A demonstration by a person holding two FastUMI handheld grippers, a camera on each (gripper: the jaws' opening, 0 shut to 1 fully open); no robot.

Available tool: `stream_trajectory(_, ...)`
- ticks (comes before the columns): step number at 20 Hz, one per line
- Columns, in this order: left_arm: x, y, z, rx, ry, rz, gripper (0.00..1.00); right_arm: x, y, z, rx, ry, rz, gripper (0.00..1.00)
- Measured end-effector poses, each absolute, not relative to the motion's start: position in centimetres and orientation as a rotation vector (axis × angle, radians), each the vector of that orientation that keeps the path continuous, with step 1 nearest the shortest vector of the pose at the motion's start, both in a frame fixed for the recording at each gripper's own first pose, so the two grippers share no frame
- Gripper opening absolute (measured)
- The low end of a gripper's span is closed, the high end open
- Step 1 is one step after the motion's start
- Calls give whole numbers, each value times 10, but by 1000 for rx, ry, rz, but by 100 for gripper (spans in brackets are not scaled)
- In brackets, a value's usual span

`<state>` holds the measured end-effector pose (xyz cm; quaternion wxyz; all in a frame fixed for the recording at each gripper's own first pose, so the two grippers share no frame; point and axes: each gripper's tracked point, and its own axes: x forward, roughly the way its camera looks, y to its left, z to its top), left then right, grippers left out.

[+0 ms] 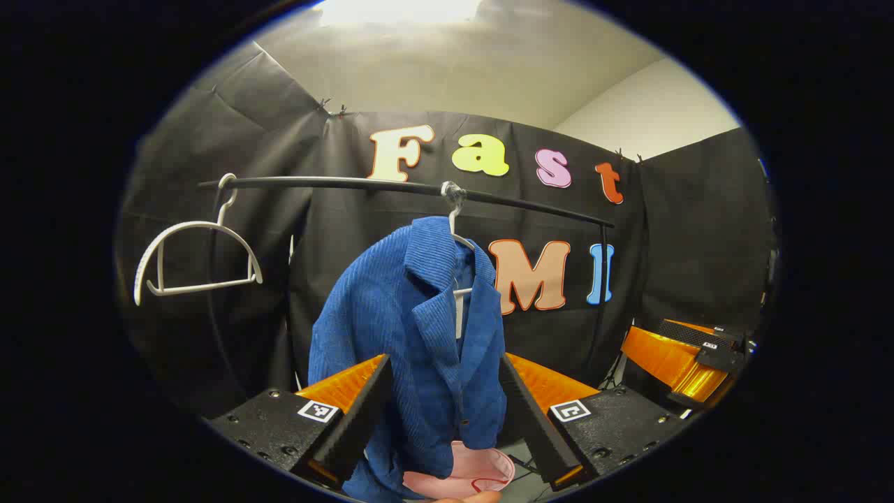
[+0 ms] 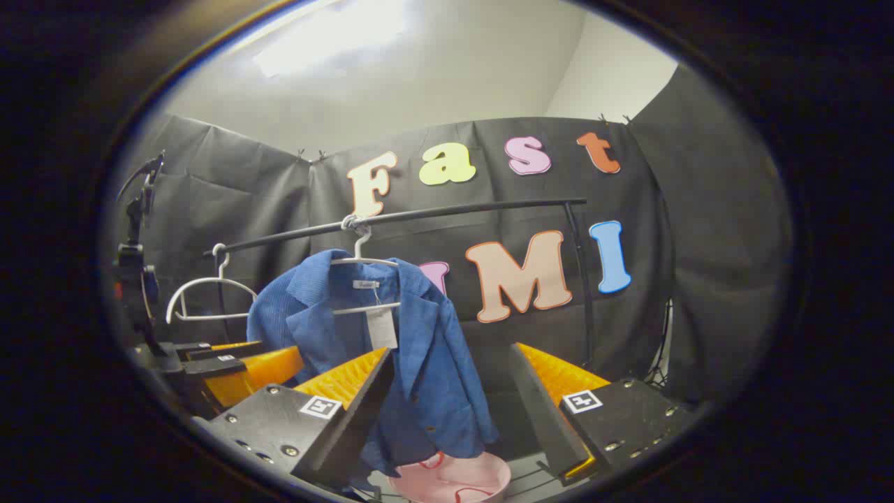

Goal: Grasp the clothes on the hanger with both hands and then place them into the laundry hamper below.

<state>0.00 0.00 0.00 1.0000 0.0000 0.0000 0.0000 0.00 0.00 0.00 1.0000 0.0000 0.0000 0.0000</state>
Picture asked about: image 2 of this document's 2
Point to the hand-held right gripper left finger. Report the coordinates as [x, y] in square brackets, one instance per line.
[356, 419]

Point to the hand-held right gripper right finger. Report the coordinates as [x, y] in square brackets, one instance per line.
[541, 412]

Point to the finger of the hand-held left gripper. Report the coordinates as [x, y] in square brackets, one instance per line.
[258, 374]
[209, 348]

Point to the pink laundry hamper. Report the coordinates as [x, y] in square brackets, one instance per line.
[482, 475]

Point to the white clothes hanger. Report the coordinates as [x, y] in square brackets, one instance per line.
[360, 244]
[202, 281]

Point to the black tripod stand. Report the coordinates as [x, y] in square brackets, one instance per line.
[660, 370]

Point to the black garment rack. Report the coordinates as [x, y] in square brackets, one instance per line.
[454, 207]

